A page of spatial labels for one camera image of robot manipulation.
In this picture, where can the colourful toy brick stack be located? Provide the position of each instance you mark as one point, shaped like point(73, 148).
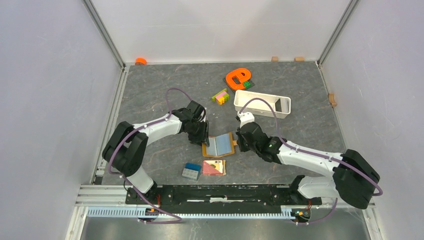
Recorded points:
point(221, 97)

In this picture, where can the white plastic tray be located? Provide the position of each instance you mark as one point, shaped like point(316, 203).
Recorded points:
point(257, 104)

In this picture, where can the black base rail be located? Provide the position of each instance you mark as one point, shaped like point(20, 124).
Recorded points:
point(227, 198)

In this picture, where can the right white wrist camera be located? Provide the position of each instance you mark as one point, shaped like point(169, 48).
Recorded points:
point(245, 118)

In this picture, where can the wooden block middle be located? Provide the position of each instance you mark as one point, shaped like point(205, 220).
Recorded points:
point(299, 59)

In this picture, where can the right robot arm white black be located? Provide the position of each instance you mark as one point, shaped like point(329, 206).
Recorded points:
point(347, 175)

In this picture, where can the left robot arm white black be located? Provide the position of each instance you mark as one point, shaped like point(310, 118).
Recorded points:
point(126, 147)

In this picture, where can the red playing card deck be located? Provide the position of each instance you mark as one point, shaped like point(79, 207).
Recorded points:
point(214, 167)

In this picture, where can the wooden block right side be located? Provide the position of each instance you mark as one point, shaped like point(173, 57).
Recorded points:
point(332, 100)

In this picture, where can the blue grey toy brick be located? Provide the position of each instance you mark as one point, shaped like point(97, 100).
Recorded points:
point(191, 171)

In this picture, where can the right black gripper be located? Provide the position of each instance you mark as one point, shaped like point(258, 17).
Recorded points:
point(242, 147)

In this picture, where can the orange plastic letter e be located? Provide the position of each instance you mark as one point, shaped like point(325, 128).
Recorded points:
point(239, 79)

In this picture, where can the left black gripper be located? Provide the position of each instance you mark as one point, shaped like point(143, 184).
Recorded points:
point(203, 137)

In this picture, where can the green toy brick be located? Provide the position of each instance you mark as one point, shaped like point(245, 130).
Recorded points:
point(247, 85)

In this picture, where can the orange tape roll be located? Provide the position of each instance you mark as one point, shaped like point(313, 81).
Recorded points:
point(140, 61)

